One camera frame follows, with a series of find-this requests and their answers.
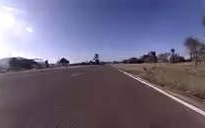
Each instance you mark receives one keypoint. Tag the lone tall tree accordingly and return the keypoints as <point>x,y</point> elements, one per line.
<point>96,58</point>

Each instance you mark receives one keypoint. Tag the distant row of trees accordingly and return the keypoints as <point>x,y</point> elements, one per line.
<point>130,61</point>

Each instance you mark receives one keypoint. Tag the small dark tree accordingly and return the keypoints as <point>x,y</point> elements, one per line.
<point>64,61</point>

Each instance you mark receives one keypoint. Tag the dark building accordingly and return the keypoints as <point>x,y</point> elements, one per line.
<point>21,63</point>

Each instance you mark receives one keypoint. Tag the thin bare trees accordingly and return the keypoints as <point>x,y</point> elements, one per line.
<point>198,48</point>

